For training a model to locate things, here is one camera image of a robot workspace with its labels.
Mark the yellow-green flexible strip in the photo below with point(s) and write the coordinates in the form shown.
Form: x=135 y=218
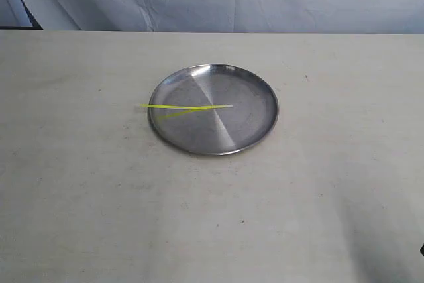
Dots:
x=191 y=108

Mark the round silver metal plate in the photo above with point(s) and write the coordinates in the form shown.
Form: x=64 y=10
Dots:
x=214 y=132

